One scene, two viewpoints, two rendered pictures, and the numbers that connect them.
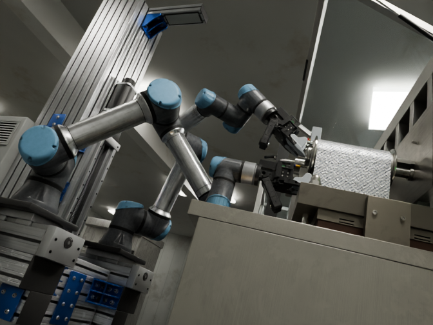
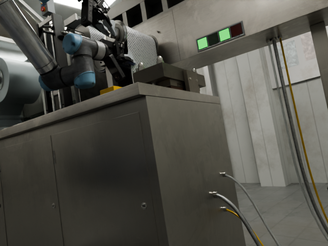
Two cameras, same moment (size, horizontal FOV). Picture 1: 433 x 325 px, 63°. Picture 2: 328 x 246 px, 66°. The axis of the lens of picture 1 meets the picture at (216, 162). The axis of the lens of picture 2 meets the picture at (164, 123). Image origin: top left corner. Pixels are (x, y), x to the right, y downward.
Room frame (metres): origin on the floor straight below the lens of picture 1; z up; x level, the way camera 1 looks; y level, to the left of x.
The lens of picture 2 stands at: (0.51, 0.72, 0.70)
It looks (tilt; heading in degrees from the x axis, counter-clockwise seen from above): 5 degrees up; 291
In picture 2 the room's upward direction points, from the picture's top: 9 degrees counter-clockwise
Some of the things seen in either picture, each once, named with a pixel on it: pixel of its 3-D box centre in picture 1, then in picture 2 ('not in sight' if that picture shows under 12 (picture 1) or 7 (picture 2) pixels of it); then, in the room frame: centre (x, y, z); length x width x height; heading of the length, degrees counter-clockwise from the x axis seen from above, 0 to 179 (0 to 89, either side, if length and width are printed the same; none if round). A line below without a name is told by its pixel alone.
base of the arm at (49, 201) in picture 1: (39, 196); not in sight; (1.19, 0.54, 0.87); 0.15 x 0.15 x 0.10
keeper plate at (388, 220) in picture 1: (386, 221); (192, 82); (0.79, -0.43, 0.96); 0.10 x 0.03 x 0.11; 78
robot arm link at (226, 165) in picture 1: (227, 169); (80, 47); (1.09, -0.04, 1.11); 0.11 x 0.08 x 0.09; 78
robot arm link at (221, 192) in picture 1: (219, 198); (80, 73); (1.11, -0.04, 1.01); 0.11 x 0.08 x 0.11; 3
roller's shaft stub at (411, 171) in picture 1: (400, 172); not in sight; (1.03, -0.61, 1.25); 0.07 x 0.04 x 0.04; 78
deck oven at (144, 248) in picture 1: (108, 273); not in sight; (9.16, 1.77, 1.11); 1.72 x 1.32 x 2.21; 64
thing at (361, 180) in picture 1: (349, 192); (145, 64); (1.00, -0.43, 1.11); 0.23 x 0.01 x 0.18; 78
